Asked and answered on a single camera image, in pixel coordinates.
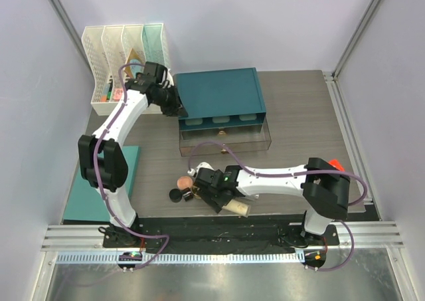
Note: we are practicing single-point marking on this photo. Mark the teal drawer cabinet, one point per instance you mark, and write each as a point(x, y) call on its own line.
point(220, 99)

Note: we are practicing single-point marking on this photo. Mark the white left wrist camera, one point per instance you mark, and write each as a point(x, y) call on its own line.
point(169, 77)

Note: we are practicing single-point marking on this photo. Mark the clear acrylic drawer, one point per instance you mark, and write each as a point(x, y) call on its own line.
point(210, 141)

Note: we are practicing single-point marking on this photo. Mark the orange green markers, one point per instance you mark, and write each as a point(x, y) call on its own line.
point(107, 91)

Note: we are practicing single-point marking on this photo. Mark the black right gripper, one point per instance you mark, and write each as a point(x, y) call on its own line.
point(215, 202)

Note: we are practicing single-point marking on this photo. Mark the orange cube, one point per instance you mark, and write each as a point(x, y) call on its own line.
point(336, 164)

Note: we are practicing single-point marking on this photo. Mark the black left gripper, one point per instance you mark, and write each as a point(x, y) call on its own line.
point(177, 109)

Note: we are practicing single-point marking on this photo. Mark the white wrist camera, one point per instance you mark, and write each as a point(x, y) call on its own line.
point(194, 171)
point(169, 77)

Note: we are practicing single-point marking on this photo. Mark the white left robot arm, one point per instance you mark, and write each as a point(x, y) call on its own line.
point(102, 161)

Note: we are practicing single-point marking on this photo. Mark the pink eraser block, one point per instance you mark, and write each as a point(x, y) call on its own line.
point(117, 94)

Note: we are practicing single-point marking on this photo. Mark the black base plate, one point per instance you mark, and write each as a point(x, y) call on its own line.
point(221, 235)

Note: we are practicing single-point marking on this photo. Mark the cream foundation bottle gold pump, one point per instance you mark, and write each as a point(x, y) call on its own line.
point(237, 207)

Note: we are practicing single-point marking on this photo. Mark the black round lid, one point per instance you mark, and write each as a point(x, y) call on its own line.
point(175, 195)

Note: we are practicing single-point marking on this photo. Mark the small black jar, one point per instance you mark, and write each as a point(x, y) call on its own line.
point(187, 194)

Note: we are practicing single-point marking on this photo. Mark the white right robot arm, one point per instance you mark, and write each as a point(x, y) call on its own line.
point(322, 186)

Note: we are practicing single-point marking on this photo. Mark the triangular gold teal card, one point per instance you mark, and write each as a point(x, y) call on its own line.
point(133, 61)

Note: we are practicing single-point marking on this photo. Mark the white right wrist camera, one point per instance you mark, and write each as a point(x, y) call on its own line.
point(194, 171)

